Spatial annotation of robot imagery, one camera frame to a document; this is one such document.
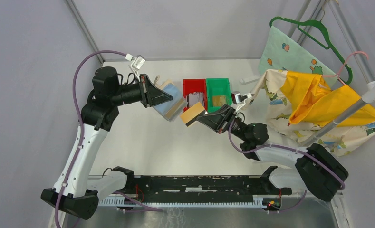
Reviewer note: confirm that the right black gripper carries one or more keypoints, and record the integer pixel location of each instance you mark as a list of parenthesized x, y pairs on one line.
[(213, 120)]

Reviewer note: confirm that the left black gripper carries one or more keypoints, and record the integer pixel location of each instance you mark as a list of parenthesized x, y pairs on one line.
[(151, 95)]

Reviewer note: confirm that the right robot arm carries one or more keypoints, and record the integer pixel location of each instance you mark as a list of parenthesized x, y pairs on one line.
[(311, 168)]

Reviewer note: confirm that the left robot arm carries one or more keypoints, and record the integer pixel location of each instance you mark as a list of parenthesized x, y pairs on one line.
[(74, 193)]

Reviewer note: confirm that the white cards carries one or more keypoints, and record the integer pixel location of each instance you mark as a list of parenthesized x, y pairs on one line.
[(195, 97)]

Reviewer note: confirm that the green plastic bin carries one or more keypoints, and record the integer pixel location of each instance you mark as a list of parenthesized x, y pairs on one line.
[(217, 86)]

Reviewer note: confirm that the red plastic bin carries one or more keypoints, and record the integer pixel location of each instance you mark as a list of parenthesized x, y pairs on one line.
[(195, 85)]

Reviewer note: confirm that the clear plastic box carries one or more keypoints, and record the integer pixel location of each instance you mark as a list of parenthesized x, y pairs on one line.
[(249, 79)]

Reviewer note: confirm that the dinosaur print cloth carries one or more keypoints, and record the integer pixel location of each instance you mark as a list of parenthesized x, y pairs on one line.
[(343, 139)]

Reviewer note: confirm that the green patterned cloth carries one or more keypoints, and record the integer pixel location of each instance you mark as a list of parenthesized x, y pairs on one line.
[(283, 53)]

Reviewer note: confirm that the yellow cloth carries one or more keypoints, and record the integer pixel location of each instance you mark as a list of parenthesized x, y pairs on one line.
[(313, 101)]

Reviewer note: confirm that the green clothes hanger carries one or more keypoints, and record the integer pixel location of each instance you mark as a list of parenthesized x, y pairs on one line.
[(322, 28)]

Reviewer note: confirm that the metal rack pole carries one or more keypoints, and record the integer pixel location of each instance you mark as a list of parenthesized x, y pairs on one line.
[(365, 99)]

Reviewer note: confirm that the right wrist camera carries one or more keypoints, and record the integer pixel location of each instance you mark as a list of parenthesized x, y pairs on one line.
[(241, 101)]

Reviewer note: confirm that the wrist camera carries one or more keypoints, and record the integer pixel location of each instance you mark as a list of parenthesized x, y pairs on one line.
[(136, 62), (241, 101)]

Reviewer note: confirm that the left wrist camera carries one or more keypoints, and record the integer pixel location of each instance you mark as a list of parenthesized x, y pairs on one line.
[(136, 62)]

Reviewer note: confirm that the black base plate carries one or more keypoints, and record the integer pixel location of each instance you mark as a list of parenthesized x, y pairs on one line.
[(201, 189)]

